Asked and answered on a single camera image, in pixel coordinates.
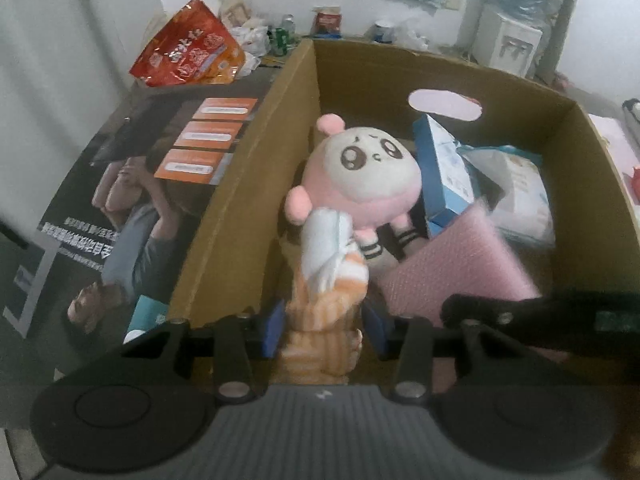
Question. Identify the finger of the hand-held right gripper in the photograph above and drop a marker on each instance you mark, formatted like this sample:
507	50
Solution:
500	317

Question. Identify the wall socket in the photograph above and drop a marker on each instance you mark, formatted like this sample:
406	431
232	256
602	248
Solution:
454	4

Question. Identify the large printed orange box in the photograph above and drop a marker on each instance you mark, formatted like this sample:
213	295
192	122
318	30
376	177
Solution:
125	185

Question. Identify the pink bubble mailer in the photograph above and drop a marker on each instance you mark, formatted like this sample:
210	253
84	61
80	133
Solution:
450	270

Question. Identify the crumpled white wrapper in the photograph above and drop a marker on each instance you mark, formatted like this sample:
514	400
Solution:
252	37

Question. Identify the red snack bag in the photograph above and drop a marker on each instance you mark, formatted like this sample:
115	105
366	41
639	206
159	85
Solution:
190	50

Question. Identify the patterned board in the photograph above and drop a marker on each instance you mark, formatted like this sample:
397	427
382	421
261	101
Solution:
565	20

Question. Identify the small red packet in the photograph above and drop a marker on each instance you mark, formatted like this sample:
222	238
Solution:
327	21

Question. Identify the pink round plush toy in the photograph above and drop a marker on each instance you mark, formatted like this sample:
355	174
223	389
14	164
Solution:
360	180

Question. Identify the brown cardboard box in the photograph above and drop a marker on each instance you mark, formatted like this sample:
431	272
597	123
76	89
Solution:
350	80

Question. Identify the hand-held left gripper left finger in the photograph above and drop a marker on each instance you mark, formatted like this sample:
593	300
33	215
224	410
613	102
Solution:
272	330

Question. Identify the white blue tissue pack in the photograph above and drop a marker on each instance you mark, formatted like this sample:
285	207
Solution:
520	190

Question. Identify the blue white box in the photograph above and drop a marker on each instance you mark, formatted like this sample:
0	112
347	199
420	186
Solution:
445	170

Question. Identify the orange white striped soft toy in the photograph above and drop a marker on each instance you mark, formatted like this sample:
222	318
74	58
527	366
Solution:
320	310

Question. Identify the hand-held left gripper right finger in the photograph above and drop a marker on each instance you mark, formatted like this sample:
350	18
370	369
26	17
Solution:
377	332

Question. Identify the beige paper bag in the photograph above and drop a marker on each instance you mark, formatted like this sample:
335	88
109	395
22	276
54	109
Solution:
235	10

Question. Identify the white water dispenser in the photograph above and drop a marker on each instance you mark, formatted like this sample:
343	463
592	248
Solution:
505	40

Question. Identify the blue white container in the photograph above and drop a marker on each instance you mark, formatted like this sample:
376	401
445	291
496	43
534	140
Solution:
384	31

